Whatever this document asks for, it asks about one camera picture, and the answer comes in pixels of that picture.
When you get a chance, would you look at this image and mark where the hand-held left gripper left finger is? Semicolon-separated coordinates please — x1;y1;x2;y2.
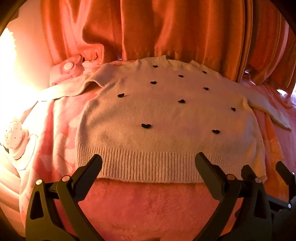
25;154;103;241

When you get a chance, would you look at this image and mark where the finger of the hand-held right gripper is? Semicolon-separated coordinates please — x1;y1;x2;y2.
241;165;261;183
276;161;296;189

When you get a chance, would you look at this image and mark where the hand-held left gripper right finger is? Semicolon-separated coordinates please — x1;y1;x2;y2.
192;152;273;241

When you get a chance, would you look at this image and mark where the white sweater with black hearts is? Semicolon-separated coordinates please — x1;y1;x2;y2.
37;56;292;185

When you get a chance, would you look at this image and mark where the pink blanket with white bows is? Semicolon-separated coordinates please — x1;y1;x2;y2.
20;59;296;241

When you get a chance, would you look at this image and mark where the white cake-shaped ornament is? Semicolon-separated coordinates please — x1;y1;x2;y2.
0;117;39;171

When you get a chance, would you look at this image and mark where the pink striped sheet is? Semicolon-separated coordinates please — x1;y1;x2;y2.
0;151;26;232

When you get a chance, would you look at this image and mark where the pink plush with white button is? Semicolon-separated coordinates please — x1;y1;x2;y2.
49;53;104;87

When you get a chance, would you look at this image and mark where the orange curtain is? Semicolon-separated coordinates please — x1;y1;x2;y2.
40;0;296;95

